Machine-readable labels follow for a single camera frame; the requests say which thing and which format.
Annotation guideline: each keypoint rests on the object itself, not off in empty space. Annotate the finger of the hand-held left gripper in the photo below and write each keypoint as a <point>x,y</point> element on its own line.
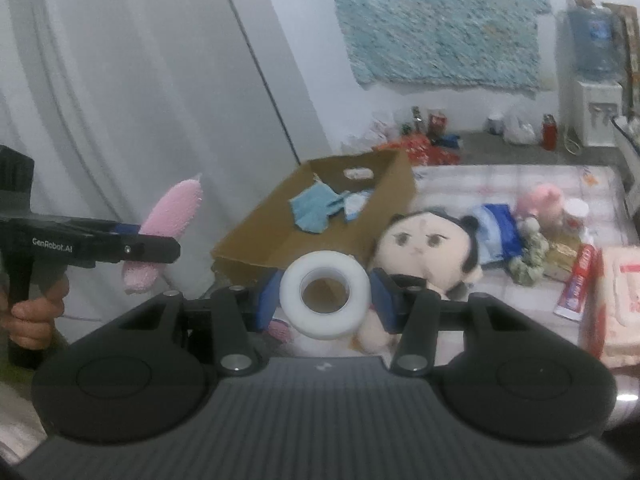
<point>125,230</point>
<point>150,250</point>

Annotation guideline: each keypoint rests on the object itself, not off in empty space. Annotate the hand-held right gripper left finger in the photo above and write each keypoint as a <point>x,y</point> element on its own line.
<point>265,300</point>

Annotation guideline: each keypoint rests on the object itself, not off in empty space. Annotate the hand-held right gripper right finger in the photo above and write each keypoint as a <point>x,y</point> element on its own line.
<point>382,300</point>

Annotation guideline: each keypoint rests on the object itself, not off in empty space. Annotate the pink towel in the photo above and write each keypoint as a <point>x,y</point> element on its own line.
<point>175,205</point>

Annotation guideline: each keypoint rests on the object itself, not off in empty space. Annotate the brown cardboard box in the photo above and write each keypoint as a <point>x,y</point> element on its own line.
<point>260,245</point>

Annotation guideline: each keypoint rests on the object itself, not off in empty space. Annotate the big-head black-haired plush doll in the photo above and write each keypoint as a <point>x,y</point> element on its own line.
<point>425,250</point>

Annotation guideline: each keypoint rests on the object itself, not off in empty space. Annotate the white tape roll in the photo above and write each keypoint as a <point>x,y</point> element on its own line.
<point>325,261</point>

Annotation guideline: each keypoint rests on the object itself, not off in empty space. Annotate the blue towel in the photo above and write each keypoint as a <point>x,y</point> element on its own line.
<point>310,210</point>

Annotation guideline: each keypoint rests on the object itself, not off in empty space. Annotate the blue dotted wipes pack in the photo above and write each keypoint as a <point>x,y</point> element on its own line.
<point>500,230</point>

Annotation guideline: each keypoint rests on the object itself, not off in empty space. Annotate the floral scrunchie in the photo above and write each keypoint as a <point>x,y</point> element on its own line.
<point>530,260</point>

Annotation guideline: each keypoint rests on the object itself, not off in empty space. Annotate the gold tissue pack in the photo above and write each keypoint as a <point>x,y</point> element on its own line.
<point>562,257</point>

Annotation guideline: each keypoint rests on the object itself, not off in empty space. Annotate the pink plush toy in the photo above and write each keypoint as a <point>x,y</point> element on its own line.
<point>545,200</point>

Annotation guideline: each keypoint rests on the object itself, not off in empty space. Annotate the red white toothpaste tube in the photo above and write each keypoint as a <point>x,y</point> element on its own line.
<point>580,280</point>

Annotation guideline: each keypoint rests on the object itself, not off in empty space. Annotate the person's left hand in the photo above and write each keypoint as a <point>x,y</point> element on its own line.
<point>35,322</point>

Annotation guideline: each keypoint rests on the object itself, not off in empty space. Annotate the light blue patterned pack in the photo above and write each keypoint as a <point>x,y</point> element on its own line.
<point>356,205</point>

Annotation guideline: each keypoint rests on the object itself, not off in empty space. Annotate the checked printed bedsheet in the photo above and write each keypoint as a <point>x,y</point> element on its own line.
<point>475,180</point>

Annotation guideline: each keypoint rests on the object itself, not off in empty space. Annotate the red snack packet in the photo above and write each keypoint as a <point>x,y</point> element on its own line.
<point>425,153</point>

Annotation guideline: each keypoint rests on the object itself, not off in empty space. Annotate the white red plastic bag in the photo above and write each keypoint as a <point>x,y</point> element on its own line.
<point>377,130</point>

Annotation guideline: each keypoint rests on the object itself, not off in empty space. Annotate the small blue box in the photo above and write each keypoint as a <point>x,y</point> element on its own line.
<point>451,141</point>

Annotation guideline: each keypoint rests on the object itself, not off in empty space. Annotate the green glass bottle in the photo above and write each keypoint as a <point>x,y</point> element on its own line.
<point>416,120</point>

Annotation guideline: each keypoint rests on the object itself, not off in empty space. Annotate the white blue mug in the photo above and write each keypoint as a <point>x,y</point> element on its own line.
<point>495,126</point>

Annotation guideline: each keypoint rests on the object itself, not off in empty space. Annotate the white red paper cup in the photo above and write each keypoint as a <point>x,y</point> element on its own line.
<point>575,212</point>

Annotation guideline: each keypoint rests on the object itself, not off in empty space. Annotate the red thermos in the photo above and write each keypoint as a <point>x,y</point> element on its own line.
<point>549,132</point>

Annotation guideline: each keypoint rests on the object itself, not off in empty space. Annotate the beige wet wipes pack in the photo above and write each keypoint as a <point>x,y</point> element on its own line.
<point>620,300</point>

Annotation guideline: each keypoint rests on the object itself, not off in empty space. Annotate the floral teal hanging cloth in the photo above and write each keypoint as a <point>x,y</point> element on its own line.
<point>440,25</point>

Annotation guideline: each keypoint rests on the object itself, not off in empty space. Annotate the white water dispenser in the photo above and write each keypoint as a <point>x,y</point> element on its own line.
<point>597,115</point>

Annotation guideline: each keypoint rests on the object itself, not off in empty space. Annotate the grey plastic tub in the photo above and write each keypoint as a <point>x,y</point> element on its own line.
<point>629,132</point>

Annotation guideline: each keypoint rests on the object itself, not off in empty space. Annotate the blue water jug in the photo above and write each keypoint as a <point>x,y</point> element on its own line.
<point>592,45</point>

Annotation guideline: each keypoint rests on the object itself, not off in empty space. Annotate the colourful printed board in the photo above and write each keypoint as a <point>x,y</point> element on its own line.
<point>625,45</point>

